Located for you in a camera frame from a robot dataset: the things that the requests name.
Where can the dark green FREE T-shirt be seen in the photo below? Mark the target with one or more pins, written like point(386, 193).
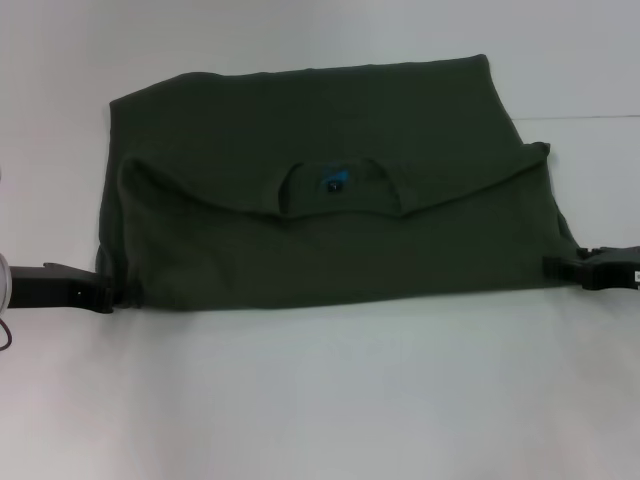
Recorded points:
point(320, 200)

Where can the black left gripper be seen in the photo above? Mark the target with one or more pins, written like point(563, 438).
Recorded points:
point(55, 290)

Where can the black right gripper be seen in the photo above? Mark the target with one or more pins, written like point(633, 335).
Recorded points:
point(612, 270)

